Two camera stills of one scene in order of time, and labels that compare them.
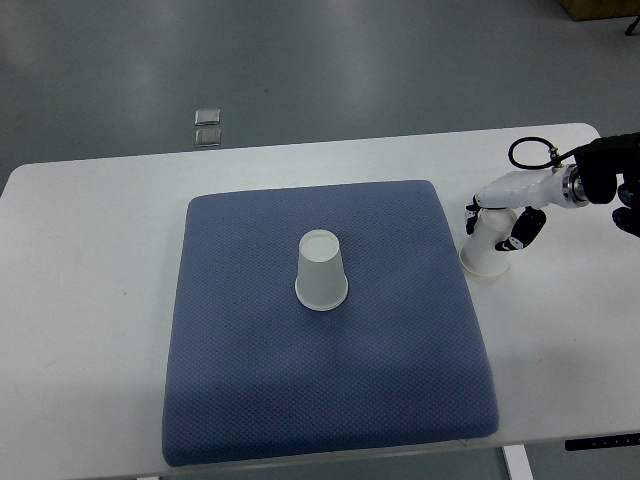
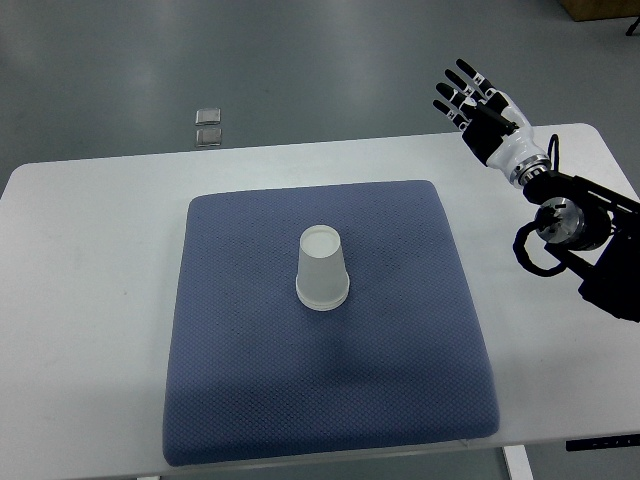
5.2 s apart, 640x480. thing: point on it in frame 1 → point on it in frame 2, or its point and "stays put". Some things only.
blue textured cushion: (251, 375) stays put
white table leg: (518, 462) stays put
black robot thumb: (525, 230) → (495, 119)
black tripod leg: (632, 26) stays put
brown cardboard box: (580, 10) stays put
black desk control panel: (602, 442) stays put
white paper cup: (478, 254) → (322, 282)
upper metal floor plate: (209, 116) stays put
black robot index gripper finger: (471, 214) → (486, 88)
